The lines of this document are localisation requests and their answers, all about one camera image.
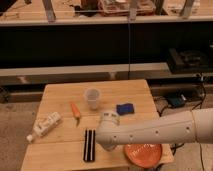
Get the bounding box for orange plate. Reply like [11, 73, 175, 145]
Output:
[124, 144, 162, 168]

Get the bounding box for clear plastic cup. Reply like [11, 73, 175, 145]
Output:
[84, 88, 101, 110]

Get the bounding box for blue sponge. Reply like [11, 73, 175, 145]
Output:
[116, 103, 134, 116]

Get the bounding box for white plastic bottle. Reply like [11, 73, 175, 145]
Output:
[26, 112, 62, 143]

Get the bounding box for wooden table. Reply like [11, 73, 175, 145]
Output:
[20, 78, 175, 171]

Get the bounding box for black white striped eraser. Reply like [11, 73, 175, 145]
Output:
[83, 130, 96, 162]

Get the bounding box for cluttered tray on bench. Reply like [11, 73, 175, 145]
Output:
[98, 0, 156, 16]

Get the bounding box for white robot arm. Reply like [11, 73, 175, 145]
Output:
[96, 108, 213, 151]

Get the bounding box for black floor cable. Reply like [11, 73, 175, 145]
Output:
[156, 74, 209, 171]

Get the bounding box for orange carrot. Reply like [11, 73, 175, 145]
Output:
[71, 102, 81, 126]

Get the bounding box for black box on shelf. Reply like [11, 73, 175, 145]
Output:
[167, 48, 213, 74]

